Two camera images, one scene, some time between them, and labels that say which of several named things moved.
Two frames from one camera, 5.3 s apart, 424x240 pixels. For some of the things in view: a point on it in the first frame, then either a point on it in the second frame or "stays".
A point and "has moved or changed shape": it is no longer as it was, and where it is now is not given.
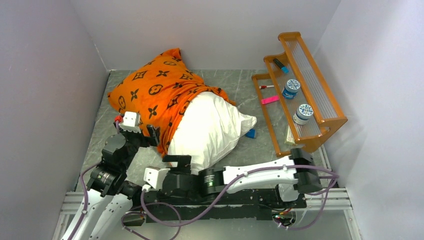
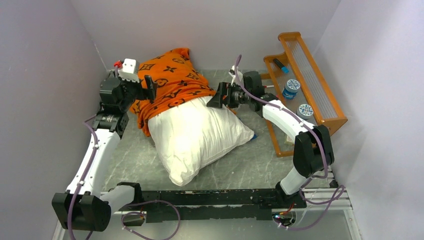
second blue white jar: [302, 114] stays
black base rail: [171, 205] stays
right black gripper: [184, 162] → [224, 89]
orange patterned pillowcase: [158, 92] has moved or changed shape
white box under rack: [290, 138] stays
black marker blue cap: [284, 69] stays
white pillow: [208, 130] has moved or changed shape
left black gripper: [153, 132] → [148, 93]
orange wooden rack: [299, 108] stays
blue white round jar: [291, 88] stays
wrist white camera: [131, 122] → [130, 70]
